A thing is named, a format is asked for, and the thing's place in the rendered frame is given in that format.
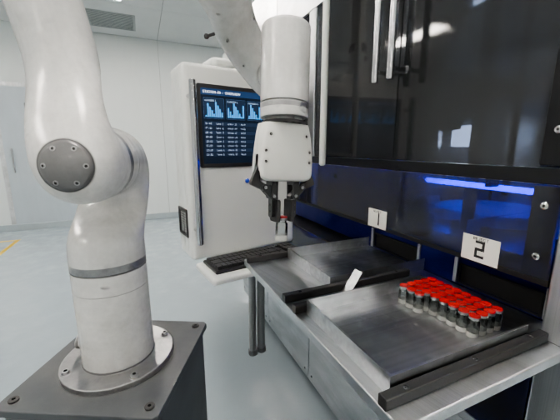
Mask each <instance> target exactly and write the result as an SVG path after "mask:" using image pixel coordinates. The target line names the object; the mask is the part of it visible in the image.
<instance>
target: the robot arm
mask: <svg viewBox="0 0 560 420"><path fill-rule="evenodd" d="M198 1H199V2H200V4H201V5H202V7H203V9H204V10H205V12H206V14H207V16H208V19H209V21H210V23H211V25H212V29H213V31H214V32H215V35H216V37H217V40H218V41H219V43H220V45H221V47H222V49H223V51H224V52H225V53H226V55H227V57H228V59H229V60H230V62H231V63H232V65H233V66H234V67H235V68H236V69H237V71H238V72H239V73H240V74H241V76H242V77H243V78H244V80H245V81H246V82H247V83H248V85H249V86H250V87H251V88H252V89H253V90H254V91H255V92H256V93H257V94H258V95H259V96H260V118H261V119H262V120H263V121H262V122H260V123H259V124H258V125H257V131H256V137H255V143H254V149H253V158H252V176H251V178H250V181H249V184H250V185H251V186H253V187H255V188H258V189H260V190H261V191H262V192H263V193H264V194H265V195H266V198H268V216H269V217H270V220H271V221H273V222H275V223H279V222H280V214H281V213H280V212H281V201H280V200H278V182H287V198H285V199H284V210H283V215H284V216H287V220H288V221H289V222H294V217H295V216H296V199H299V195H300V194H301V193H302V192H303V191H304V190H305V189H307V188H310V187H311V186H313V185H314V181H313V177H312V144H311V138H310V132H309V127H308V125H306V122H305V121H303V120H305V119H308V104H309V76H310V49H311V26H310V24H309V22H308V21H306V20H305V19H303V18H302V17H298V16H294V15H277V16H274V17H270V18H269V19H267V20H266V21H265V22H264V23H263V24H262V31H261V30H260V28H259V26H258V22H257V19H256V17H255V14H254V11H253V4H252V0H198ZM2 3H3V5H4V7H5V10H6V12H7V16H8V19H9V22H10V23H11V26H12V30H13V32H14V35H15V38H16V40H17V44H18V46H19V50H20V53H21V55H22V61H23V66H24V72H25V105H24V139H25V147H26V153H27V160H28V163H29V166H30V168H31V170H32V174H33V176H34V177H35V178H36V180H37V182H38V183H39V184H40V185H41V187H42V188H43V189H44V190H45V191H47V192H48V193H49V194H51V195H52V196H54V197H55V198H58V199H60V200H62V201H64V202H67V203H74V204H78V205H77V211H76V213H75V216H74V219H73V221H72V225H71V227H70V230H69V233H68V236H67V245H66V250H67V265H68V271H69V277H70V283H71V289H72V300H73V306H74V312H75V318H76V324H77V337H76V340H75V343H74V346H75V348H74V349H73V350H72V351H71V352H70V353H69V354H68V355H67V356H66V357H65V358H64V359H63V361H62V363H61V365H60V367H59V369H58V377H59V382H60V384H61V386H62V387H63V389H65V390H66V391H68V392H69V393H72V394H75V395H78V396H84V397H98V396H104V395H109V394H113V393H119V392H121V391H124V390H126V389H129V388H132V387H134V386H136V385H138V384H140V383H142V382H144V381H146V380H147V379H149V378H150V377H152V376H153V375H154V374H155V373H157V372H158V371H159V370H160V369H161V368H162V367H163V366H164V365H165V364H166V363H167V362H168V360H169V359H170V357H171V355H172V353H173V338H172V336H171V334H170V333H169V332H168V331H167V330H165V329H164V328H161V327H158V326H154V325H153V322H152V313H151V303H150V294H149V285H148V268H147V258H146V248H145V239H144V228H145V220H146V214H147V209H148V194H149V167H148V159H147V156H146V153H145V152H144V149H143V147H142V145H141V144H140V142H139V141H138V140H137V139H136V138H135V137H133V136H132V135H131V134H129V133H127V132H124V131H123V130H120V129H117V128H114V127H111V124H110V122H109V120H108V115H107V113H106V109H105V106H104V101H103V92H102V81H101V69H100V63H99V58H98V51H97V48H96V44H95V42H94V38H93V33H92V29H91V27H90V24H89V21H88V16H87V13H86V10H85V7H84V4H83V0H2ZM261 181H266V184H265V183H263V182H261ZM299 182H302V183H300V184H299Z"/></svg>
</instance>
